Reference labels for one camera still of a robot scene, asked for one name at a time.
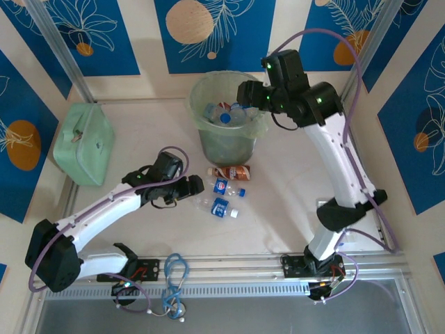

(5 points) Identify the clear soda water bottle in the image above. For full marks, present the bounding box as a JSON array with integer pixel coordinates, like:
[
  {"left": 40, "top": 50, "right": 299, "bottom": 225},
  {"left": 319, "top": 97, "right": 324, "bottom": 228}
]
[{"left": 229, "top": 104, "right": 261, "bottom": 123}]

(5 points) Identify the green plastic bin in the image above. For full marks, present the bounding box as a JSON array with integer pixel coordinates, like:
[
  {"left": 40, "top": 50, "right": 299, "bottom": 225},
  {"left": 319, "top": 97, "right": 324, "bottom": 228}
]
[{"left": 189, "top": 70, "right": 271, "bottom": 166}]

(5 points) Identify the clear Pepsi bottle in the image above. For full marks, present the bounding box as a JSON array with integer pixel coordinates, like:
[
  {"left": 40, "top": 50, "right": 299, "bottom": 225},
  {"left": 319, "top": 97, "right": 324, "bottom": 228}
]
[{"left": 209, "top": 176, "right": 248, "bottom": 198}]

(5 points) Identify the brown coffee drink bottle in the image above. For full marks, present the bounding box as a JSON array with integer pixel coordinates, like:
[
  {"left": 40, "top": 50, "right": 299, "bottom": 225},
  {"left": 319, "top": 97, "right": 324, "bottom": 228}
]
[{"left": 207, "top": 164, "right": 252, "bottom": 182}]

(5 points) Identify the mint green zip pouch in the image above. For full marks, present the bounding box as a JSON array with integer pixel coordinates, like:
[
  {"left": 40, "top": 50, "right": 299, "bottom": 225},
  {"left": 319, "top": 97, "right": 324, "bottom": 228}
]
[{"left": 52, "top": 103, "right": 116, "bottom": 186}]

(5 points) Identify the small controller board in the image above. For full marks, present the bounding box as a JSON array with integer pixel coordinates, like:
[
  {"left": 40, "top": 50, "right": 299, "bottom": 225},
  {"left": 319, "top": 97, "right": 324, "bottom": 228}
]
[
  {"left": 111, "top": 280, "right": 140, "bottom": 297},
  {"left": 307, "top": 278, "right": 345, "bottom": 301}
]

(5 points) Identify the purple camera cable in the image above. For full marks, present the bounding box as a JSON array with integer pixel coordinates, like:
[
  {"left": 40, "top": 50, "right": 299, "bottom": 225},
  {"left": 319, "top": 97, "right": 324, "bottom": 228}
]
[
  {"left": 27, "top": 145, "right": 191, "bottom": 314},
  {"left": 269, "top": 28, "right": 401, "bottom": 304}
]

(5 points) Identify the aluminium frame post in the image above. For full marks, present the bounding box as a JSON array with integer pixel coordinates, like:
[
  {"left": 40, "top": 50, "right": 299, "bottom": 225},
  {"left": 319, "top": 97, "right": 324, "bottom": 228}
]
[
  {"left": 339, "top": 0, "right": 408, "bottom": 105},
  {"left": 26, "top": 0, "right": 95, "bottom": 104}
]

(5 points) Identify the aluminium table edge rail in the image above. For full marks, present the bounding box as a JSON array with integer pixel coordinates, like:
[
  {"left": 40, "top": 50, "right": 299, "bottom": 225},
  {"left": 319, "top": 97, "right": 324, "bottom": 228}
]
[
  {"left": 61, "top": 181, "right": 80, "bottom": 223},
  {"left": 339, "top": 97, "right": 407, "bottom": 257}
]

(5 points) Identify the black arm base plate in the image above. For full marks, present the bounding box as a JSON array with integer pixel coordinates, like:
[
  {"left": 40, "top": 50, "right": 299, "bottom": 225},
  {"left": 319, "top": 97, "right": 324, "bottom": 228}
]
[
  {"left": 280, "top": 255, "right": 346, "bottom": 279},
  {"left": 96, "top": 259, "right": 161, "bottom": 283}
]

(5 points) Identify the aluminium mounting rail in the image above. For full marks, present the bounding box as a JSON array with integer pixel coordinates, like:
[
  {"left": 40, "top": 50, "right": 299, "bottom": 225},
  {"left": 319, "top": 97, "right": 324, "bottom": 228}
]
[{"left": 29, "top": 250, "right": 413, "bottom": 289}]

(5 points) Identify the slotted grey cable duct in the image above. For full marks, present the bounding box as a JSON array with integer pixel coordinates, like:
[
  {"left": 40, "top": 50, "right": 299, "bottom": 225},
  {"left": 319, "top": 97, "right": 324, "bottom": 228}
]
[{"left": 44, "top": 284, "right": 311, "bottom": 302}]

